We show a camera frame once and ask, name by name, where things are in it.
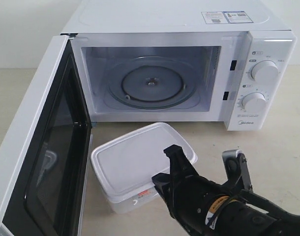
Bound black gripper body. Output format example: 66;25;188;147
166;174;229;236

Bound white plastic lidded container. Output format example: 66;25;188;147
90;122;198;214

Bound white microwave door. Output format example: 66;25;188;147
0;35;92;236

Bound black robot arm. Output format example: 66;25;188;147
152;145;300;236

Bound white microwave oven body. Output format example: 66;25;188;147
61;0;297;131

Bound printed paper instruction sheet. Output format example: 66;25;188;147
201;11;254;24

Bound glass turntable plate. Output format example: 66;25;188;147
106;57;198;110

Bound lower white control knob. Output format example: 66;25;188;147
241;92;267;113

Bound white control knob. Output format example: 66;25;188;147
251;60;279;84
241;92;267;113

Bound upper white control knob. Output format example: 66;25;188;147
251;60;279;84

